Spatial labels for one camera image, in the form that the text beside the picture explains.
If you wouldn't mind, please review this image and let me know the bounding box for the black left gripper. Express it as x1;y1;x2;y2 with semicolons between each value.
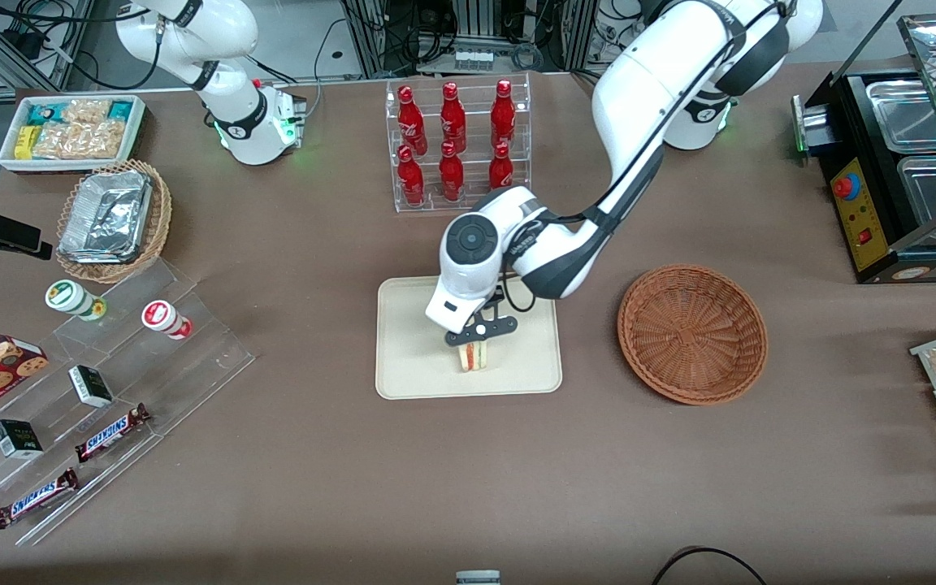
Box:
444;278;519;349

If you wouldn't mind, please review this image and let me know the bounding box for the cream plastic tray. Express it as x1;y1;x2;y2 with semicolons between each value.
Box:
375;277;563;401

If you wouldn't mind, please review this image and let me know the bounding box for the aluminium foil tray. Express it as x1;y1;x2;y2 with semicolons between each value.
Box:
58;170;153;265

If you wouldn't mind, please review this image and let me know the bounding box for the light wicker basket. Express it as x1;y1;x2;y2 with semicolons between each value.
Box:
56;159;173;284

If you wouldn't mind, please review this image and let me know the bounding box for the brown wicker basket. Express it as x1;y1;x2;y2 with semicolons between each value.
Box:
617;264;769;405

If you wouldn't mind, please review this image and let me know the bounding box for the white snack box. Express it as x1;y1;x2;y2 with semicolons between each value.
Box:
0;95;147;174

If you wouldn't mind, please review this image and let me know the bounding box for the green lid sunflower cup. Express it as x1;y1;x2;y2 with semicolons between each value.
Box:
45;279;107;321

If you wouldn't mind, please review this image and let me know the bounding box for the clear bag of crackers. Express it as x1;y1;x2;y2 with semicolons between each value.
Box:
64;98;112;125
34;121;129;160

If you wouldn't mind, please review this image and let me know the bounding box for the red cola bottle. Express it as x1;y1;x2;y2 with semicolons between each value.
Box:
397;145;425;206
488;142;515;192
440;81;467;152
491;79;517;149
397;84;428;155
439;141;465;202

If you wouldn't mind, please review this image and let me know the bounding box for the red lid yogurt cup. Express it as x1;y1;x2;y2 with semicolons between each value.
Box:
141;300;193;340

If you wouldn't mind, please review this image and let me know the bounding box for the small black carton box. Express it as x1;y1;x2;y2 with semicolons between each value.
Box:
0;419;44;460
68;365;115;408

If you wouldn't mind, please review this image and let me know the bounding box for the clear acrylic bottle rack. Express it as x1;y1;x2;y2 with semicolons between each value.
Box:
385;73;532;214

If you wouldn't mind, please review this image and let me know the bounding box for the clear acrylic tiered shelf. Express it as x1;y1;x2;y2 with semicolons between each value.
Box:
0;258;256;547

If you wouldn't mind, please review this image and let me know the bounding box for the Snickers chocolate bar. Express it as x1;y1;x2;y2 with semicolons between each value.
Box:
75;403;152;464
0;467;80;531

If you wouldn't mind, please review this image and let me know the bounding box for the black food warmer cabinet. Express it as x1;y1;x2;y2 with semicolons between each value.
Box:
791;12;936;285

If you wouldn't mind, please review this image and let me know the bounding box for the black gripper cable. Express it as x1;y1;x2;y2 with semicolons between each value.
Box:
499;272;537;314

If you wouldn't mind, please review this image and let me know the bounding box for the black floor cable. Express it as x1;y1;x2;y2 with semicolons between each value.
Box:
650;546;769;585

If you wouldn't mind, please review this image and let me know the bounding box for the aluminium frame rack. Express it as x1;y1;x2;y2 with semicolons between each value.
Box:
338;0;603;80

